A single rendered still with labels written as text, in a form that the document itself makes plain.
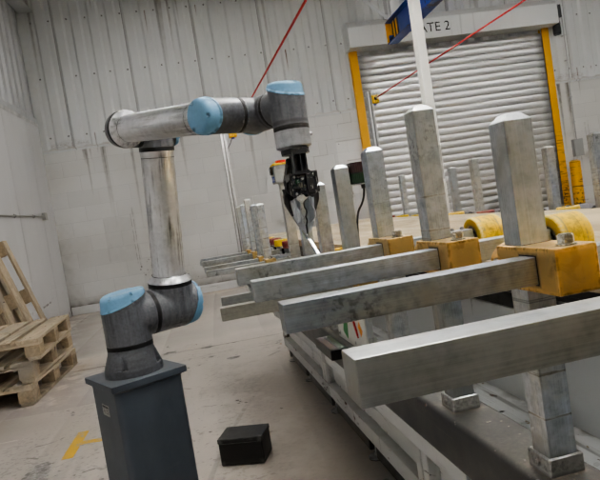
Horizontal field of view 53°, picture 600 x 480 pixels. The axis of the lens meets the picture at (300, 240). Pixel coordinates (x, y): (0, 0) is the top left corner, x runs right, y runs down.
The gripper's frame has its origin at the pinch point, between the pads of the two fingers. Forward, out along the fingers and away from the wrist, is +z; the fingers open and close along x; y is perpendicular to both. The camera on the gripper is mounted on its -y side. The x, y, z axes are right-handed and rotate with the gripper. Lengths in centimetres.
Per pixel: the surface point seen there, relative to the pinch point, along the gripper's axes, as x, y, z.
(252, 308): -18.3, 16.9, 15.0
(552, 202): 115, -67, 8
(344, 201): 7.4, 13.3, -5.1
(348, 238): 6.9, 13.2, 3.6
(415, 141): 6, 63, -12
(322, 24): 233, -765, -286
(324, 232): 7.3, -11.8, 2.4
